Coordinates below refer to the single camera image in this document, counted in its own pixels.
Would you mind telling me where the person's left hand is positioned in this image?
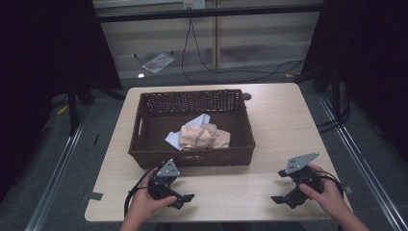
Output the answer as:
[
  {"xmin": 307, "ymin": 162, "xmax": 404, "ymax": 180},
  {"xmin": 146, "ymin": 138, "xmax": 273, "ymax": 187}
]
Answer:
[{"xmin": 126, "ymin": 168, "xmax": 178, "ymax": 225}]

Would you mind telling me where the person's right hand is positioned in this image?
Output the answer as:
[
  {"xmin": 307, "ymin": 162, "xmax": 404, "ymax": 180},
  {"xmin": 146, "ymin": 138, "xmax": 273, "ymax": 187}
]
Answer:
[{"xmin": 298, "ymin": 163, "xmax": 350, "ymax": 221}]

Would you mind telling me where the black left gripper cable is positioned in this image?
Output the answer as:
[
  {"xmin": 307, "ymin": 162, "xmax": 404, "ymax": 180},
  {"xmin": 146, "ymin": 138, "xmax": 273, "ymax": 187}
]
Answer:
[{"xmin": 123, "ymin": 167, "xmax": 156, "ymax": 217}]

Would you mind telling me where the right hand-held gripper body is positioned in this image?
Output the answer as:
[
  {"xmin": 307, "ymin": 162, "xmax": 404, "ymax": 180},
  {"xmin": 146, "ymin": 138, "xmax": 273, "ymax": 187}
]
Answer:
[{"xmin": 277, "ymin": 152, "xmax": 323, "ymax": 207}]

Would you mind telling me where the black curtain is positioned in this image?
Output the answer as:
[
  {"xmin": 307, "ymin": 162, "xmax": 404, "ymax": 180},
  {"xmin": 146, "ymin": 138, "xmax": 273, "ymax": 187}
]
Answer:
[
  {"xmin": 0, "ymin": 0, "xmax": 123, "ymax": 203},
  {"xmin": 294, "ymin": 0, "xmax": 408, "ymax": 163}
]

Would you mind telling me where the black cable bundle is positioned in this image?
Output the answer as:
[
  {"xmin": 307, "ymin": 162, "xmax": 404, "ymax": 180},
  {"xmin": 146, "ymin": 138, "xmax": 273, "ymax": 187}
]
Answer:
[{"xmin": 315, "ymin": 117, "xmax": 342, "ymax": 135}]

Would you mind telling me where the brown wicker basket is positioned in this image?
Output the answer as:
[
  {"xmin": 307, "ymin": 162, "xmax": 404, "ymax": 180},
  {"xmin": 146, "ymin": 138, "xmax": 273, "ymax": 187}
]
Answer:
[{"xmin": 128, "ymin": 89, "xmax": 257, "ymax": 170}]

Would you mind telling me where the long black floor cable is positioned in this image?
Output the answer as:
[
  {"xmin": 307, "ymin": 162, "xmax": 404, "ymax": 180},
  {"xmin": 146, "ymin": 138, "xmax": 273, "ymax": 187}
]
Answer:
[{"xmin": 181, "ymin": 18, "xmax": 305, "ymax": 83}]

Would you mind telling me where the clear plastic bag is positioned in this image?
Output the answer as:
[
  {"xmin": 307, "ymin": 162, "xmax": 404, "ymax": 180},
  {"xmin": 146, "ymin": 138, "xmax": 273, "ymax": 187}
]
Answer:
[{"xmin": 141, "ymin": 52, "xmax": 177, "ymax": 75}]

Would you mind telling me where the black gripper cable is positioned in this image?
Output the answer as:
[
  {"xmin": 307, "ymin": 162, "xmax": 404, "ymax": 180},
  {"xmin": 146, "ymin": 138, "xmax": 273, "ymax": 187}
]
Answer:
[
  {"xmin": 316, "ymin": 170, "xmax": 344, "ymax": 198},
  {"xmin": 123, "ymin": 167, "xmax": 156, "ymax": 217}
]

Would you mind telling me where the metal floor rail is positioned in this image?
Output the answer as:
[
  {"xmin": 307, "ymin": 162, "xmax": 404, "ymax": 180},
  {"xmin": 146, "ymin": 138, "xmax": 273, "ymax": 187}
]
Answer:
[
  {"xmin": 317, "ymin": 92, "xmax": 408, "ymax": 231},
  {"xmin": 24, "ymin": 116, "xmax": 89, "ymax": 231}
]

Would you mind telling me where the white wall power socket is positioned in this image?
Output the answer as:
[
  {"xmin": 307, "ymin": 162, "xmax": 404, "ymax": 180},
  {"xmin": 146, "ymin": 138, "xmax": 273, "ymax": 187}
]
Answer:
[{"xmin": 182, "ymin": 0, "xmax": 206, "ymax": 11}]

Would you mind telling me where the pale blue cloth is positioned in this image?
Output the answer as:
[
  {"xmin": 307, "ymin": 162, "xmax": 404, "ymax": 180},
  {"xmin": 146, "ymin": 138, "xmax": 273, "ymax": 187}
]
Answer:
[{"xmin": 164, "ymin": 113, "xmax": 212, "ymax": 152}]

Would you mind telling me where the wooden upright post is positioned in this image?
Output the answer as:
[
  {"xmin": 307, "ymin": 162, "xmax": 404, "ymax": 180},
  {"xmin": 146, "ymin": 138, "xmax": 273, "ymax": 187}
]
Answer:
[{"xmin": 213, "ymin": 0, "xmax": 222, "ymax": 69}]

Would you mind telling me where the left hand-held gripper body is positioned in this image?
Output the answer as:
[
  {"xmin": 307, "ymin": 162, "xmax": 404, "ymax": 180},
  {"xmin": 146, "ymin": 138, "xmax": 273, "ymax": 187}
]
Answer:
[{"xmin": 147, "ymin": 158, "xmax": 182, "ymax": 201}]

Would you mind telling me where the black metal stand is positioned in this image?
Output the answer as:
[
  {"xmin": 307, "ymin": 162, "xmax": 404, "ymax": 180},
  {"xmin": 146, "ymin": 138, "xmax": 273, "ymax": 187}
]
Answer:
[{"xmin": 65, "ymin": 71, "xmax": 127, "ymax": 137}]

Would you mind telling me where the black horizontal bar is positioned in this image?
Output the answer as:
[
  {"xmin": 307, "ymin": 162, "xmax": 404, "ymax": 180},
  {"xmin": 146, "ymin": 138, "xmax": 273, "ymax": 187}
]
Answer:
[{"xmin": 95, "ymin": 4, "xmax": 325, "ymax": 24}]

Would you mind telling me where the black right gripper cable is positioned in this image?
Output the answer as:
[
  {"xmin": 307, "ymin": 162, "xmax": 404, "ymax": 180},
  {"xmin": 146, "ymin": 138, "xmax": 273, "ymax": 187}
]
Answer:
[{"xmin": 316, "ymin": 170, "xmax": 344, "ymax": 198}]

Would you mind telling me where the peach cloth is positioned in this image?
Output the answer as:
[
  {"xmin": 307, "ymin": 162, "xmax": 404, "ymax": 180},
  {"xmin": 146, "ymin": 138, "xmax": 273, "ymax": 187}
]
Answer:
[{"xmin": 178, "ymin": 123, "xmax": 232, "ymax": 150}]

